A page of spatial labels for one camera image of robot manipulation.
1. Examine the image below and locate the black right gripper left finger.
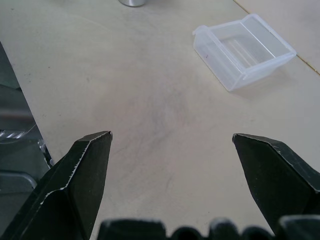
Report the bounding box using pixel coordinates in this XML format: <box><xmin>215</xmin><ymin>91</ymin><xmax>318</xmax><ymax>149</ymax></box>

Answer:
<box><xmin>0</xmin><ymin>130</ymin><xmax>114</xmax><ymax>240</ymax></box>

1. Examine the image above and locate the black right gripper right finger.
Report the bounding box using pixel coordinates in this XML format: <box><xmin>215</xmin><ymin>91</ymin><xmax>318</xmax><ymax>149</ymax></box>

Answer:
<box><xmin>232</xmin><ymin>132</ymin><xmax>320</xmax><ymax>236</ymax></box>

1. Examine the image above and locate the silver can with red stripe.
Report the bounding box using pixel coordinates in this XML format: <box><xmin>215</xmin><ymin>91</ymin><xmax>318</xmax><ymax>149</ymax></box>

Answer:
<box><xmin>117</xmin><ymin>0</ymin><xmax>146</xmax><ymax>8</ymax></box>

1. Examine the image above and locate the grey metal part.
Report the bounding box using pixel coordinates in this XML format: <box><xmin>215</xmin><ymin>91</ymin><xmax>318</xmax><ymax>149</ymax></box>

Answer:
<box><xmin>0</xmin><ymin>170</ymin><xmax>36</xmax><ymax>195</ymax></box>

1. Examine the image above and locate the clear plastic bag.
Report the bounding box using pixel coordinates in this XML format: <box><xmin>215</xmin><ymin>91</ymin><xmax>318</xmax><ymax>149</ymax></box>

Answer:
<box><xmin>192</xmin><ymin>13</ymin><xmax>298</xmax><ymax>93</ymax></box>

